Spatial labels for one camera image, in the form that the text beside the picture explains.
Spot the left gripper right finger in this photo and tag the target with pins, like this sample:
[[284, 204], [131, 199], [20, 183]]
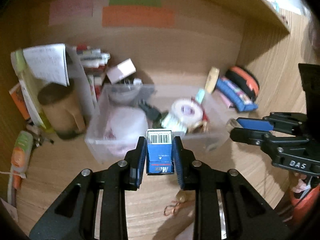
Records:
[[183, 159]]

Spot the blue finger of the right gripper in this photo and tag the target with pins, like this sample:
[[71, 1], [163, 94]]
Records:
[[255, 124]]

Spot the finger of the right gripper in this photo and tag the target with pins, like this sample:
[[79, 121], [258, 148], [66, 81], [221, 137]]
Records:
[[249, 136]]

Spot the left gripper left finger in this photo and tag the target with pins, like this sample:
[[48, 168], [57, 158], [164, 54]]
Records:
[[136, 162]]

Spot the blue staples box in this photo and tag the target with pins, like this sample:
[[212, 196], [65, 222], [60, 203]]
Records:
[[159, 156]]

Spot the green spray bottle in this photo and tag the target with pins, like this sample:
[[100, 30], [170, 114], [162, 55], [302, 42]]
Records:
[[165, 120]]

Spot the orange sleeve forearm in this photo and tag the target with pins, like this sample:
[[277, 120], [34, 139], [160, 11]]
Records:
[[302, 196]]

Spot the blue patchwork pouch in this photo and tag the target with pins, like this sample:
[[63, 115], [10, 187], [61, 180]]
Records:
[[235, 95]]

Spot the black orange round case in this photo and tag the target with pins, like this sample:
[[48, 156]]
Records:
[[245, 80]]

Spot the clear plastic storage bin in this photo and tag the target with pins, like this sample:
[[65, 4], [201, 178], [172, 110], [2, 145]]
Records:
[[162, 97]]

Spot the round white tape tin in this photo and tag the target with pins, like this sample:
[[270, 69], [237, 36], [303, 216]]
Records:
[[187, 111]]

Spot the light blue tube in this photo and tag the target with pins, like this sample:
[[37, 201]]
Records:
[[200, 96]]

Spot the small white pink box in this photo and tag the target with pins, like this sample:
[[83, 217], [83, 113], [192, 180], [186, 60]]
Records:
[[121, 71]]

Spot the brown cardboard cup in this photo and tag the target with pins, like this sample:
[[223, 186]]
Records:
[[62, 109]]

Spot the stack of books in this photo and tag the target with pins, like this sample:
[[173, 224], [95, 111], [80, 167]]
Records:
[[95, 64]]

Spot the orange green tube package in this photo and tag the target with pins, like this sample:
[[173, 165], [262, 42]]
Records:
[[21, 152]]

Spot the white folded paper sheet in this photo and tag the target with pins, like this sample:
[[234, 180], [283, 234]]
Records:
[[48, 63]]

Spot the orange paper strip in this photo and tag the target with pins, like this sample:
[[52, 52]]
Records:
[[137, 16]]

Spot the green paper strip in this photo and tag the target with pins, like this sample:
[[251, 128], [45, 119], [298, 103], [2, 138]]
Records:
[[147, 3]]

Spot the pink sticky note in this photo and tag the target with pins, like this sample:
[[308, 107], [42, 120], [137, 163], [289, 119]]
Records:
[[61, 10]]

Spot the beige plastic recorder flute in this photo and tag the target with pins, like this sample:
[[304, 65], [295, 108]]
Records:
[[212, 80]]

